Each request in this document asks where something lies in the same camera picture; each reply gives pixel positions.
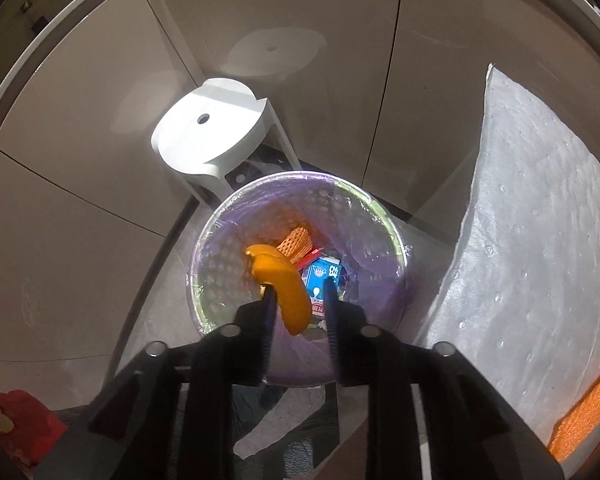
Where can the round metal trash bin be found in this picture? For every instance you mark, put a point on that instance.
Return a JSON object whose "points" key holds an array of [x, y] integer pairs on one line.
{"points": [[380, 260]]}

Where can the orange foam net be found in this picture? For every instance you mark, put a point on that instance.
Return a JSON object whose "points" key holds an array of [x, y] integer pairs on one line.
{"points": [[587, 410], [295, 242]]}

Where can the small white red carton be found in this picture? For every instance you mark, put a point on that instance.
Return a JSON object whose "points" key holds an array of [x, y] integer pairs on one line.
{"points": [[318, 309]]}

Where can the white round stool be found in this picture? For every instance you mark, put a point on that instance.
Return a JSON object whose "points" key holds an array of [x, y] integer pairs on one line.
{"points": [[205, 125]]}

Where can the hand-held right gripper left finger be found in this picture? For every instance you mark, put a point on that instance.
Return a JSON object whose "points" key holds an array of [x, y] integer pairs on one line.
{"points": [[266, 330]]}

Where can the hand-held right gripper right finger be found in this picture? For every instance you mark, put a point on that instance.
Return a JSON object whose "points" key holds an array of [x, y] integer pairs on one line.
{"points": [[331, 330]]}

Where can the blue milk carton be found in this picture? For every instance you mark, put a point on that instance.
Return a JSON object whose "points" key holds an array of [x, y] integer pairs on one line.
{"points": [[322, 277]]}

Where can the grey padded mat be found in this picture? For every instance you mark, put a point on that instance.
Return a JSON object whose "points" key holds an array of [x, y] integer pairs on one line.
{"points": [[520, 240]]}

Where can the pink printed cloth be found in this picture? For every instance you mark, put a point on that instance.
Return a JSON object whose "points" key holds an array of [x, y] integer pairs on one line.
{"points": [[15, 420]]}

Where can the red snack wrapper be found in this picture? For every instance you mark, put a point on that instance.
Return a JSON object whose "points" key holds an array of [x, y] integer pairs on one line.
{"points": [[307, 256]]}

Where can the dark cloth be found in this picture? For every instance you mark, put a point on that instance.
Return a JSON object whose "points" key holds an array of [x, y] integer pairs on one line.
{"points": [[305, 460]]}

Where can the purple bin liner bag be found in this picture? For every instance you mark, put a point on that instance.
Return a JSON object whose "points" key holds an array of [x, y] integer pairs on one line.
{"points": [[365, 280]]}

